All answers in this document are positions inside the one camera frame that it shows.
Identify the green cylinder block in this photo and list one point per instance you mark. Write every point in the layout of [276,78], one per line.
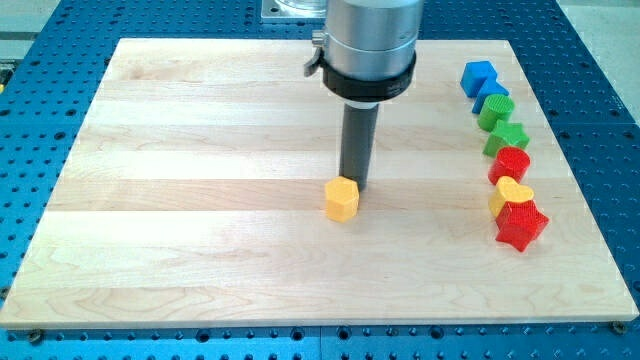
[495,107]

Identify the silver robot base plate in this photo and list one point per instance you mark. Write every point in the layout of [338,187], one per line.
[290,9]

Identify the green star block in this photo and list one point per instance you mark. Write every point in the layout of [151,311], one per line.
[505,134]

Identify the yellow heart block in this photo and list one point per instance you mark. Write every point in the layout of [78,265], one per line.
[507,189]

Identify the yellow hexagon block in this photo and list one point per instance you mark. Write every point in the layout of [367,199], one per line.
[341,199]

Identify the blue cube block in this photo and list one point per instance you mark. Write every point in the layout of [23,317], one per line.
[474,75]

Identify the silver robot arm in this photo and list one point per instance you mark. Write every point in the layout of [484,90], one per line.
[366,52]

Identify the red cylinder block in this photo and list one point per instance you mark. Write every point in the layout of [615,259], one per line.
[509,161]

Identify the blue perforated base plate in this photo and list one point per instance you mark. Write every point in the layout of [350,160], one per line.
[50,92]

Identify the red star block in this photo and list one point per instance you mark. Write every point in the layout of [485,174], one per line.
[519,224]

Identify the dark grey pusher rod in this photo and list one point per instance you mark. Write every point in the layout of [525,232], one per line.
[357,139]

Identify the blue triangle block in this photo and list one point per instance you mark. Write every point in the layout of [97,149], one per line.
[489,87]

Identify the light wooden board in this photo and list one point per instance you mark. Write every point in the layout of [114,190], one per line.
[193,196]

